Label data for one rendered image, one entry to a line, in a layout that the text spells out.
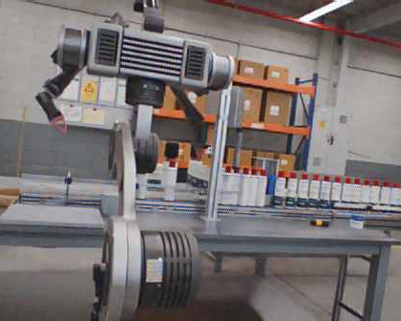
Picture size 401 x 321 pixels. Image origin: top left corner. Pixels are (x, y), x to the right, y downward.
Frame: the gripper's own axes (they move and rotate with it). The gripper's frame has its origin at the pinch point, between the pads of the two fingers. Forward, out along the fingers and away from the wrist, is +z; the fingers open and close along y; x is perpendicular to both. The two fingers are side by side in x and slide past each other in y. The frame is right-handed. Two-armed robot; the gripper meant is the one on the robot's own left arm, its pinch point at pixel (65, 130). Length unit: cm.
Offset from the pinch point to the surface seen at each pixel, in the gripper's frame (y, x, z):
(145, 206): -8, -11, 51
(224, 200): -6, -47, 73
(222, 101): -20, -67, 27
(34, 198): -6.9, 27.8, 18.2
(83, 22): 437, -115, -125
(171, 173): -5, -31, 45
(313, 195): -6, -92, 102
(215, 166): -20, -48, 51
